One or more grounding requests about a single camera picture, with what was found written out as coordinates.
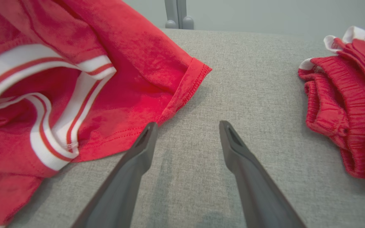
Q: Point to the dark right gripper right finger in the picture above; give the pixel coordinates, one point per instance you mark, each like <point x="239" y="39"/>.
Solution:
<point x="258" y="190"/>

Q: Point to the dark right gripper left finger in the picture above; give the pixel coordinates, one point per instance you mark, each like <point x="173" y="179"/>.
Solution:
<point x="122" y="186"/>

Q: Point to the red white basketball jersey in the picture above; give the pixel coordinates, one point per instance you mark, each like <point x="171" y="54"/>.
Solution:
<point x="74" y="79"/>

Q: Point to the red shorts with white trim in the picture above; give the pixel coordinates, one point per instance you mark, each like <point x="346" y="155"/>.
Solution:
<point x="353" y="110"/>

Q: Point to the grey metal frame post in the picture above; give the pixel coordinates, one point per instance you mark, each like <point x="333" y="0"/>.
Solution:
<point x="179" y="15"/>

